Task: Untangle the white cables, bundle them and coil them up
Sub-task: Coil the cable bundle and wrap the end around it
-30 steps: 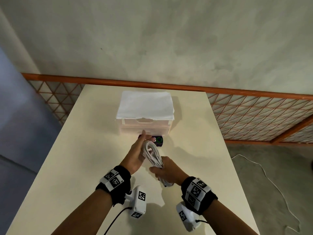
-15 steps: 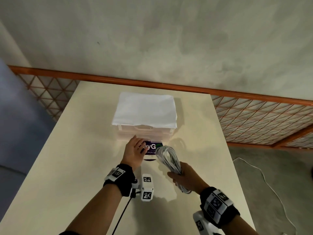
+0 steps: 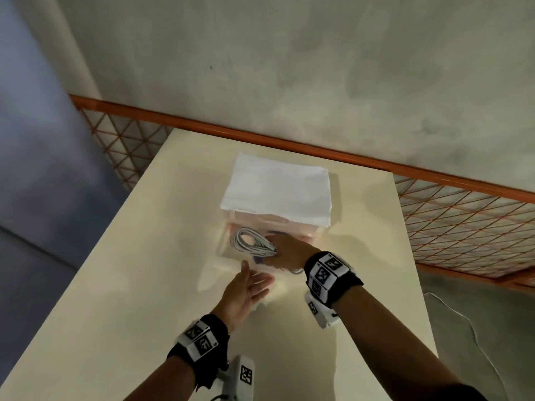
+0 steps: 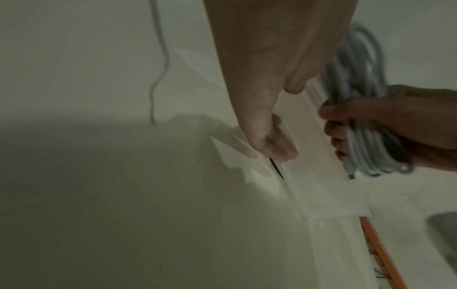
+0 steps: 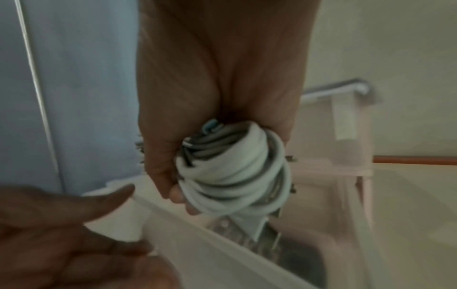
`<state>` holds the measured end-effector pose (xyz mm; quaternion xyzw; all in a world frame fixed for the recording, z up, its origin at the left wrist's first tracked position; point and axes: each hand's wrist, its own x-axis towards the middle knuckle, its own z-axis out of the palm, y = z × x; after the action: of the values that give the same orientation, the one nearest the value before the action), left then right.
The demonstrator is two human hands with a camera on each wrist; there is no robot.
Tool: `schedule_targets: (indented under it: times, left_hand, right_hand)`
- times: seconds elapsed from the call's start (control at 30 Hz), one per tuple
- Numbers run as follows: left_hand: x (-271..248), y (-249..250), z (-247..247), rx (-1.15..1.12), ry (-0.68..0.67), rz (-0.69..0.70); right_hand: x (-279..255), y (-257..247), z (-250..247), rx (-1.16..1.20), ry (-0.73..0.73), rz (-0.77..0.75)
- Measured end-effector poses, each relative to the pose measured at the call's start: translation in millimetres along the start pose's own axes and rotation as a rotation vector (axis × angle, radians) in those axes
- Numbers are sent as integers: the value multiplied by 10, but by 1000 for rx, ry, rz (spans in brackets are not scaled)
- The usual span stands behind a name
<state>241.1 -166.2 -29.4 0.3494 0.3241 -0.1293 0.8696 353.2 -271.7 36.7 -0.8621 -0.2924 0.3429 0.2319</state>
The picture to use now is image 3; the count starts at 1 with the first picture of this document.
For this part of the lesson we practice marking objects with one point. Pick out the person's left hand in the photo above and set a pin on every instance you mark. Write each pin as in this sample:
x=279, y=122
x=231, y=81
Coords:
x=244, y=292

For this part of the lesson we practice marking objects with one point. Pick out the person's right hand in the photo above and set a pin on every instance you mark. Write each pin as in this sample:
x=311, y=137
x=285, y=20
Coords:
x=290, y=250

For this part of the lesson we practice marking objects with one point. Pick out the clear plastic drawer box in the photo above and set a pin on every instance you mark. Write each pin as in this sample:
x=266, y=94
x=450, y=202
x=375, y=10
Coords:
x=234, y=233

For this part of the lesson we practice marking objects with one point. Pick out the person's right forearm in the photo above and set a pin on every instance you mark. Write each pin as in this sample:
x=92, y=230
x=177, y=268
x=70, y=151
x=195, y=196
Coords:
x=397, y=350

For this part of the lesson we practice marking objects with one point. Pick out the person's left forearm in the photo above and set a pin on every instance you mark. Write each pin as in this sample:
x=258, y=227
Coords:
x=163, y=380

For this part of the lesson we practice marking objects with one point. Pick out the white folded cloth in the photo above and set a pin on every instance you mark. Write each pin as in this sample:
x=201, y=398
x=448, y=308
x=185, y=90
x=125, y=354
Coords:
x=280, y=187

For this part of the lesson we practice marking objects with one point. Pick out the black left wristband with markers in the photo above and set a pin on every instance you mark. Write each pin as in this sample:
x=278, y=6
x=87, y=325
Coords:
x=200, y=346

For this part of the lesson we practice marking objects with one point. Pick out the orange metal mesh fence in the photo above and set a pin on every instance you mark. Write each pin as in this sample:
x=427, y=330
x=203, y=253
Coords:
x=209, y=126

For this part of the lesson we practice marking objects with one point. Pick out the blue grey partition panel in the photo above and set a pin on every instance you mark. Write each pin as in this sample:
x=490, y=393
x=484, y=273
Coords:
x=42, y=183

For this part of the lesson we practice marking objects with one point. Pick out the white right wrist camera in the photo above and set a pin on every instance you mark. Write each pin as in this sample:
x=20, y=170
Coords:
x=319, y=313

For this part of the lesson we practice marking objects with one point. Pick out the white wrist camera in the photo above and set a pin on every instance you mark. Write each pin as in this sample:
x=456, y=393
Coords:
x=319, y=313
x=240, y=377

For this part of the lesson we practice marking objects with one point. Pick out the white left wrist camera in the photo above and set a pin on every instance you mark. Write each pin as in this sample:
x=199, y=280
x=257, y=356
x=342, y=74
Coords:
x=240, y=377

